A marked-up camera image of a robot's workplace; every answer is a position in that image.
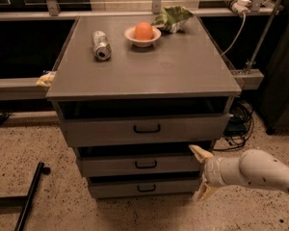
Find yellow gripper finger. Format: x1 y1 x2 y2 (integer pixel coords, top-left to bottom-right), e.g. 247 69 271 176
195 181 220 201
189 144 213 164

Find black cable bundle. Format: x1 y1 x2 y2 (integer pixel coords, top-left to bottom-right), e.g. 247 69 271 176
213 100 255 152

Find grey metal rail frame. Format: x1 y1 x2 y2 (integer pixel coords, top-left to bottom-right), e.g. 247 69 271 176
0 0 288 102

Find white power cable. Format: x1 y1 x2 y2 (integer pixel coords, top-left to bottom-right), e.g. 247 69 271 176
220 13 247 58

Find grey drawer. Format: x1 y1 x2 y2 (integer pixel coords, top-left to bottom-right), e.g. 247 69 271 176
61 114 229 147
76 152 202 177
89 177 199 199

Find white power strip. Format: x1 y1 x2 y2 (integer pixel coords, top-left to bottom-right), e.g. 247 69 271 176
223 0 251 16

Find grey drawer cabinet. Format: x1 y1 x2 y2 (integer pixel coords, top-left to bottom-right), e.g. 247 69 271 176
46 16 241 185

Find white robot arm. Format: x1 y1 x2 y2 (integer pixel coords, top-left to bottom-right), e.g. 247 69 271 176
190 144 289 200

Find orange fruit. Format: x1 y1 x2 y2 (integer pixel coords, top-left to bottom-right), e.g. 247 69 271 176
135 22 153 40

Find green chip bag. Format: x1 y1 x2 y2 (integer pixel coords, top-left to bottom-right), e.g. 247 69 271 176
151 6 194 34

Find grey bottom drawer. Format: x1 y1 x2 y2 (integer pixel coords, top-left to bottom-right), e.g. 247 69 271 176
89 177 199 199

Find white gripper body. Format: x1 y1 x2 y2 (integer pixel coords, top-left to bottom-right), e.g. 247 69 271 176
203 156 243 187

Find small white bowl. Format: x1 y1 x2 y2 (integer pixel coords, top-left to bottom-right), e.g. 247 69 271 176
124 25 161 48

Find black metal bar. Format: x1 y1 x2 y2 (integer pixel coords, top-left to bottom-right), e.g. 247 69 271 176
14 162 51 231

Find silver soda can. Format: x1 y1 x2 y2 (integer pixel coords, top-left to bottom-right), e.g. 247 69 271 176
92 31 112 61

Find yellow sponge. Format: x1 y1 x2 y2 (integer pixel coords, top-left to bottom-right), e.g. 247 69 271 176
36 71 56 88

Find grey top drawer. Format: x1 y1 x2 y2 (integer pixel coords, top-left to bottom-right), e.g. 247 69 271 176
61 114 229 147

